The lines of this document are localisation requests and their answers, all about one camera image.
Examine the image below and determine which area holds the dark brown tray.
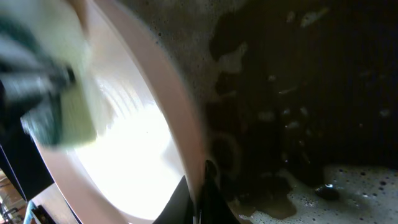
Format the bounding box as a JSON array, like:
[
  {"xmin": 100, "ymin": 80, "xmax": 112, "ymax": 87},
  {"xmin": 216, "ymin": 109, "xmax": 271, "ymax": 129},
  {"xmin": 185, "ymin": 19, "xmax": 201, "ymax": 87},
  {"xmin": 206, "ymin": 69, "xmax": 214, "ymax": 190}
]
[{"xmin": 124, "ymin": 0, "xmax": 397, "ymax": 223}]

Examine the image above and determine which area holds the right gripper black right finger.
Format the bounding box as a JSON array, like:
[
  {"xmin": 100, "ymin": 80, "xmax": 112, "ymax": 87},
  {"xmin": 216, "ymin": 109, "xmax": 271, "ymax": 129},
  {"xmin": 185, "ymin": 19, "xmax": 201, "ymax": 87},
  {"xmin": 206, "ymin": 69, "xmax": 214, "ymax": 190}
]
[{"xmin": 200, "ymin": 160, "xmax": 239, "ymax": 224}]

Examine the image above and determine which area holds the green yellow sponge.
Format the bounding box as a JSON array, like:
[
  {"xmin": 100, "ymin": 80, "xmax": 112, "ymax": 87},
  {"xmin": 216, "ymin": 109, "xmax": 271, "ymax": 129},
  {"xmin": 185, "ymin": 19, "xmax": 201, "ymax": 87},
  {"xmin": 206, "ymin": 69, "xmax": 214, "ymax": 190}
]
[{"xmin": 1, "ymin": 0, "xmax": 96, "ymax": 148}]

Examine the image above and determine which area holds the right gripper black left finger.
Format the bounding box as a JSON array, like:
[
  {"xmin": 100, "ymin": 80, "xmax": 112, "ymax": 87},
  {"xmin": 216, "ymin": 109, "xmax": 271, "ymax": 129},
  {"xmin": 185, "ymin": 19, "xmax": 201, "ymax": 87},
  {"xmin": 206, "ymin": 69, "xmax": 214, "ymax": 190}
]
[{"xmin": 153, "ymin": 176, "xmax": 194, "ymax": 224}]

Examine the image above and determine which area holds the pink plastic plate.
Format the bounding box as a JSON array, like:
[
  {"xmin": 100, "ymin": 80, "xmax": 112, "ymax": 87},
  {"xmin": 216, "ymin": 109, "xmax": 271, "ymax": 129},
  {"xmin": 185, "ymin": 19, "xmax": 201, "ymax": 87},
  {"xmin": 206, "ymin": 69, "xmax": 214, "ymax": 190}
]
[{"xmin": 39, "ymin": 1, "xmax": 204, "ymax": 223}]

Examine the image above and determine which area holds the black soapy water tray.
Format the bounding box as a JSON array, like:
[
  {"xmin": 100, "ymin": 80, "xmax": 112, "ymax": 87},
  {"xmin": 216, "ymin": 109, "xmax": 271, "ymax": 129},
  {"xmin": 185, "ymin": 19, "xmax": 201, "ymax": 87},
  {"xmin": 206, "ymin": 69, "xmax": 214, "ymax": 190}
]
[{"xmin": 1, "ymin": 83, "xmax": 68, "ymax": 202}]

